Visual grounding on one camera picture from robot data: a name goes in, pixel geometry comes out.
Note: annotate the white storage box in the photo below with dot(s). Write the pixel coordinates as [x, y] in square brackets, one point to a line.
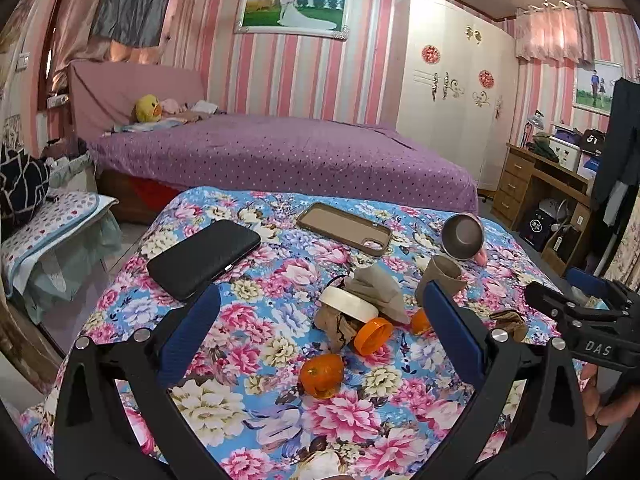
[567, 153]

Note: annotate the beige paper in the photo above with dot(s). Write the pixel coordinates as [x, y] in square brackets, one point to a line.
[377, 287]

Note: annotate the orange plastic ball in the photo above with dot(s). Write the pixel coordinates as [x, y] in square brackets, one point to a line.
[322, 376]

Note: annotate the purple dotted bed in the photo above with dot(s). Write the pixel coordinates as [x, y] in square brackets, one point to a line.
[288, 154]

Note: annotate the small orange cap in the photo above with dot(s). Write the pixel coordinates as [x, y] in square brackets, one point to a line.
[419, 323]

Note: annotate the yellow duck plush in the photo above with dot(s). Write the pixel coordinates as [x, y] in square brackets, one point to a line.
[148, 109]

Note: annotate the black white patterned pillow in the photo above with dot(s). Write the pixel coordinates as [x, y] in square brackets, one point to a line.
[24, 187]

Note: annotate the pink metal mug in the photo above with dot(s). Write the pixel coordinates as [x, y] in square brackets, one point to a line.
[463, 238]

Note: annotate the black hanging coat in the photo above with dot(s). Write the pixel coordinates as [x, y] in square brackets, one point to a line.
[620, 156]

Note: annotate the floral blue pink bedsheet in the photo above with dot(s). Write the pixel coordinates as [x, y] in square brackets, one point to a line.
[241, 393]

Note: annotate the dotted cushioned stool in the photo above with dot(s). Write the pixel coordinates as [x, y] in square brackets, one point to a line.
[46, 262]

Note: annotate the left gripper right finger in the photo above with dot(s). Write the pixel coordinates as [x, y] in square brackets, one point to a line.
[547, 438]

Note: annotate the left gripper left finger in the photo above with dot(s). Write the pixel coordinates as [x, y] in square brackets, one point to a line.
[93, 438]

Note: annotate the grey window curtain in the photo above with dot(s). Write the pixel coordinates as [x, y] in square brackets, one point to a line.
[133, 23]

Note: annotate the orange bottle cap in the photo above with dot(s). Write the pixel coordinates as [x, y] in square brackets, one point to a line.
[372, 336]

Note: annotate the person's right hand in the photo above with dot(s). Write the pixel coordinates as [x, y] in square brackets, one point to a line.
[600, 414]

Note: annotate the brown phone case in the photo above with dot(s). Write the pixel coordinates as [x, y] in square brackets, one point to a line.
[342, 226]

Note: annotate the wooden desk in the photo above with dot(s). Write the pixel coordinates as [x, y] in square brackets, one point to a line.
[526, 180]

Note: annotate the small framed couple photo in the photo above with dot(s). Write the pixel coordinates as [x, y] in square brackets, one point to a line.
[594, 86]

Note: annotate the white wardrobe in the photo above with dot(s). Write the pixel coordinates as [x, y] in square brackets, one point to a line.
[451, 85]

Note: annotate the white tape roll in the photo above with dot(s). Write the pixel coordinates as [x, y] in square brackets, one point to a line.
[348, 304]

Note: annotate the small brown wrapper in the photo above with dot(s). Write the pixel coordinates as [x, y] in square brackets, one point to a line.
[511, 322]

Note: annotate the pink right curtain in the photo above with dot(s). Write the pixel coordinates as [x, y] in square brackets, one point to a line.
[554, 31]

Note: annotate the pink headboard cover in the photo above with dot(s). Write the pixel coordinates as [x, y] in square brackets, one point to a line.
[103, 94]

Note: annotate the brown paper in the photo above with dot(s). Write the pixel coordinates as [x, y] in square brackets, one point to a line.
[339, 328]

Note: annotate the framed wedding photo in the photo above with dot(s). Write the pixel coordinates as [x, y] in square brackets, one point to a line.
[312, 18]

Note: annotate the brown cardboard tube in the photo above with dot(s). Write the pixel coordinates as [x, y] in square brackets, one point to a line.
[445, 272]

